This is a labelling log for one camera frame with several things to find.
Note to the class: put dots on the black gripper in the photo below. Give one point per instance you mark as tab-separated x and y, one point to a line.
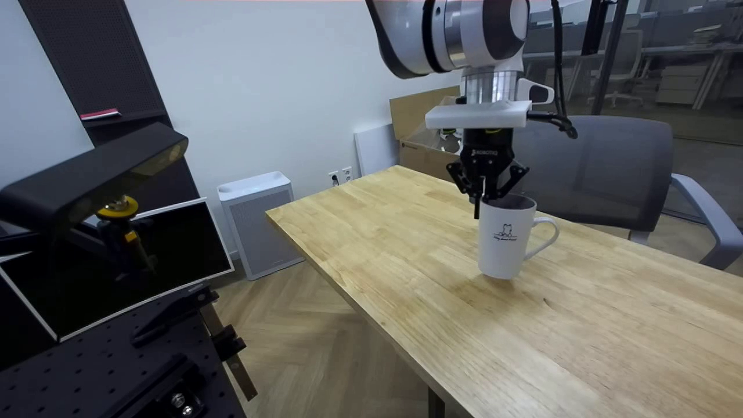
485	144

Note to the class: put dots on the white ceramic mug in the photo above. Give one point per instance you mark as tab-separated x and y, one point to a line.
506	240

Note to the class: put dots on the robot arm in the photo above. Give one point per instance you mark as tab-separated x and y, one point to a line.
448	36

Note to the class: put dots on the cardboard box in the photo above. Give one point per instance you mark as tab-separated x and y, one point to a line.
414	116

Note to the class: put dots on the white leaning board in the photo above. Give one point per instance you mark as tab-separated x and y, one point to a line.
375	146

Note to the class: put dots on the grey office chair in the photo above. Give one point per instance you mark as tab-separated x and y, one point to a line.
612	166

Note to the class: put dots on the white air purifier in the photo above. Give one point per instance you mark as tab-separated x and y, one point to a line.
259	224

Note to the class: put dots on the yellow black clamp knob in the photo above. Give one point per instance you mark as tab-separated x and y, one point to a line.
124	221

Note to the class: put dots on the tall dark shelf panel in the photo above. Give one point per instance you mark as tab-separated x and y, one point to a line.
94	60

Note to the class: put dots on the black perforated breadboard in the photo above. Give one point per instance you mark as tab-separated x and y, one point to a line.
70	371

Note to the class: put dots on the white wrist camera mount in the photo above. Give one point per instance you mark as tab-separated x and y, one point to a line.
478	115

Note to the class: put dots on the white wall outlet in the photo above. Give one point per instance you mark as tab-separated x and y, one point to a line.
340	175

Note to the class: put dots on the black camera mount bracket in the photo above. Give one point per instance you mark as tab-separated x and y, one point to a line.
197	326

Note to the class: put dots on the black stereo camera bar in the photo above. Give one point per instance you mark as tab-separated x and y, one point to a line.
78	181

